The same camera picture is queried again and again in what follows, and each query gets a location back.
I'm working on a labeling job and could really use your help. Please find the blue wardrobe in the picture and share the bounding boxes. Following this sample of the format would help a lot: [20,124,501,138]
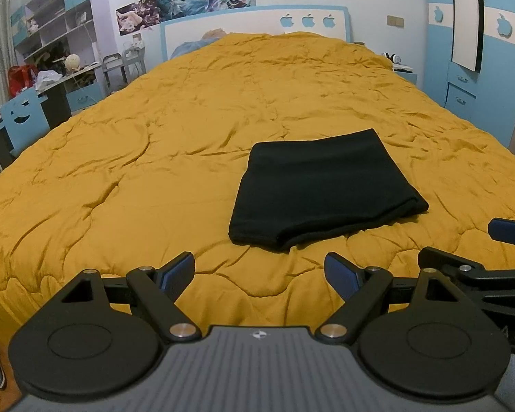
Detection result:
[425,0,515,169]

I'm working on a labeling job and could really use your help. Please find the red bag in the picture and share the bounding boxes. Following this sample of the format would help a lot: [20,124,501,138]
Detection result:
[8,64,37,98]

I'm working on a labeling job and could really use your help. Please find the blue pillow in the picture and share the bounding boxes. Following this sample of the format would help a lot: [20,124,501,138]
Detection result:
[171,29,226,58]

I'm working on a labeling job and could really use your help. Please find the wardrobe mirror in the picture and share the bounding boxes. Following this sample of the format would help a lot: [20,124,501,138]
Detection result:
[450,0,485,73]

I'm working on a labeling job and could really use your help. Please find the white and blue bookshelf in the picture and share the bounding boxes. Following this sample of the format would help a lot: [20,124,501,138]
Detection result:
[11,0,96,66]

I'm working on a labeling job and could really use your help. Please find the yellow blanket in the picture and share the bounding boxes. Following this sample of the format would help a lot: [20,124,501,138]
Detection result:
[0,31,515,353]

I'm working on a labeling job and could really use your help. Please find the blue nightstand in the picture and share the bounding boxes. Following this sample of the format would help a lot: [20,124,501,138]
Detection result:
[392,65,418,87]

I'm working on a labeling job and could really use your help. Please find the blue smiling face chair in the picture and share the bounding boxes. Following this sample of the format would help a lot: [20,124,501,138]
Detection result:
[0,87,51,158]

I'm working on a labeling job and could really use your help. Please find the grey stool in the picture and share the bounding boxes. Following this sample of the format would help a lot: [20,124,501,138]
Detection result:
[122,46,147,79]
[102,54,128,89]

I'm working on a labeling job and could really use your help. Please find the white and blue headboard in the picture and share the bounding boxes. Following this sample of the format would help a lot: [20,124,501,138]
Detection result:
[160,5,350,61]

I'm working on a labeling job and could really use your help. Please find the black pants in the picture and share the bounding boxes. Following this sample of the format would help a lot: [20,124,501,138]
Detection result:
[229,128,430,253]

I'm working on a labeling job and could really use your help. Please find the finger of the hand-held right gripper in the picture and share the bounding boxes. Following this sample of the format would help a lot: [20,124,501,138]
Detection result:
[417,246,515,310]
[488,218,515,247]

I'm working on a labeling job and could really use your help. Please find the white plastic bag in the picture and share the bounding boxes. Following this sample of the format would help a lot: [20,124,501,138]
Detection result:
[35,70,63,91]

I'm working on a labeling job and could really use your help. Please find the desk with blue drawer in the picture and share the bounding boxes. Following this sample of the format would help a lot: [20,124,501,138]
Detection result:
[0,62,106,172]

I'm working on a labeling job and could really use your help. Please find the pink figure wall poster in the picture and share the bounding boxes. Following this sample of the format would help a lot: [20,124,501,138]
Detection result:
[116,0,161,37]

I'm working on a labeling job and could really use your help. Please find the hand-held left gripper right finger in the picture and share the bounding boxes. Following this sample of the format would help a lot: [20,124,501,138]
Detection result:
[318,252,473,346]

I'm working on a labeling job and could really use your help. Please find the dark teal wall poster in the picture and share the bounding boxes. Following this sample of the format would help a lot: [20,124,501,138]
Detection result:
[156,0,207,16]

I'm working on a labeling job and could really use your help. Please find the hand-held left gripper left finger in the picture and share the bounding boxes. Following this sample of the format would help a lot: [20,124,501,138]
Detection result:
[47,251,200,345]

